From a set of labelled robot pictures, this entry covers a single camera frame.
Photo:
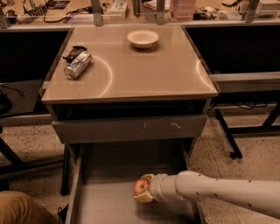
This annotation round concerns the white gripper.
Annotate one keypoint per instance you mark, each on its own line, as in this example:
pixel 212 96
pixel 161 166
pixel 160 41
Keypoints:
pixel 155 186

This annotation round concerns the red apple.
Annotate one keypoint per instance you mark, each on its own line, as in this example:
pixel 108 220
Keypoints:
pixel 140 185

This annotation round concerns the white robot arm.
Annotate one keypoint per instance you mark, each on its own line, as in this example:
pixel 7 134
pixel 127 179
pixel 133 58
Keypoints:
pixel 257 195

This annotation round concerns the open middle drawer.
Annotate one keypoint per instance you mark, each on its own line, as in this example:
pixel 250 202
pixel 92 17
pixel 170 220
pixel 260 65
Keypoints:
pixel 103 185

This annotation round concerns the closed top drawer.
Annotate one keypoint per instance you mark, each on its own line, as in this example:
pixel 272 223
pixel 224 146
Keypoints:
pixel 129 129

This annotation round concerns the grey drawer cabinet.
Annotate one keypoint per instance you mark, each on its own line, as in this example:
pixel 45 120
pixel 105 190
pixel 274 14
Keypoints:
pixel 124 81

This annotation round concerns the tan trouser knee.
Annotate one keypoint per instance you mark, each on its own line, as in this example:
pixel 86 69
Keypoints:
pixel 19 208

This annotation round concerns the silver soda can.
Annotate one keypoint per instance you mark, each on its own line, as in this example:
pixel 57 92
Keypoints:
pixel 78 65

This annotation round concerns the white bowl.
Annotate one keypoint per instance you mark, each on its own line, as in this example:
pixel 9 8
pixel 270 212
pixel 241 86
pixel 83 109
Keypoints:
pixel 142 39

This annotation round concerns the black snack wrapper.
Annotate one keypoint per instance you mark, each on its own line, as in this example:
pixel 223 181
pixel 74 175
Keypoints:
pixel 76 50

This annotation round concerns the pink stacked trays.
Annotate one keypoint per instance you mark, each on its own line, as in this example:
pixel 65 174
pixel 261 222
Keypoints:
pixel 182 10

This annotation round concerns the white box on bench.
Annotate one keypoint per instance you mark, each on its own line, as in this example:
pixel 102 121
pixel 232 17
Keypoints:
pixel 119 9

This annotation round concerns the black left table frame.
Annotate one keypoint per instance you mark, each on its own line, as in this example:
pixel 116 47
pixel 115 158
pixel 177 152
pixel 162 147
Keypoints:
pixel 18 165

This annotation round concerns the black table leg frame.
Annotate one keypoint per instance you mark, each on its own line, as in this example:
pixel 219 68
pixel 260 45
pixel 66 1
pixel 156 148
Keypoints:
pixel 266 128

